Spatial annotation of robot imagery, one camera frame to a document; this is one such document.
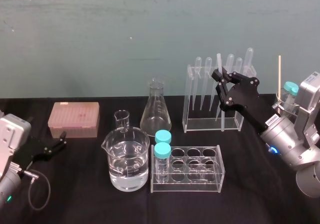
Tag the clear glass conical flask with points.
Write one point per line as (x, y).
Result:
(155, 116)

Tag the clear tube with teal cap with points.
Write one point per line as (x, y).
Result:
(163, 136)
(290, 90)
(162, 156)

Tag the small clear container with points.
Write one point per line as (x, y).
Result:
(287, 109)

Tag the thin pale stirring rod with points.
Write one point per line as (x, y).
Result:
(278, 76)

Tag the clear acrylic pipette stand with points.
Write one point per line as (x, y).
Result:
(212, 125)

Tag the large glass beaker with water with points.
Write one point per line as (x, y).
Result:
(127, 164)

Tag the clear acrylic tube rack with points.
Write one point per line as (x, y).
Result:
(190, 181)

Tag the pink pipette tip box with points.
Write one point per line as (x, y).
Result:
(73, 118)

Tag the black table cloth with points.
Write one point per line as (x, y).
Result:
(80, 204)

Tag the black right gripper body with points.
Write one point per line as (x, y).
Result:
(242, 96)

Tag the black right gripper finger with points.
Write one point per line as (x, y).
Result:
(221, 91)
(235, 76)

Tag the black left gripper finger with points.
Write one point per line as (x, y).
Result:
(57, 149)
(60, 140)

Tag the small clear glass beaker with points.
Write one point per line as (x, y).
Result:
(121, 120)

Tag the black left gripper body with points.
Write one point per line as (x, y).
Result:
(37, 153)

